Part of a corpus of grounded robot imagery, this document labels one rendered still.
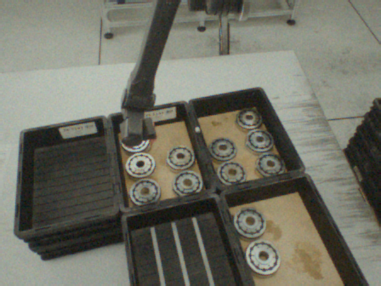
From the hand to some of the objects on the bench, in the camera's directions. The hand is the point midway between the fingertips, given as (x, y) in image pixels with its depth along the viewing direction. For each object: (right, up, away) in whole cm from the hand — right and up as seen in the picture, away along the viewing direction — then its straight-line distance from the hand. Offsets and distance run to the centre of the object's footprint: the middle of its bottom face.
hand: (141, 144), depth 113 cm
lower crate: (-24, -22, +15) cm, 36 cm away
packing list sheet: (-68, -13, +21) cm, 72 cm away
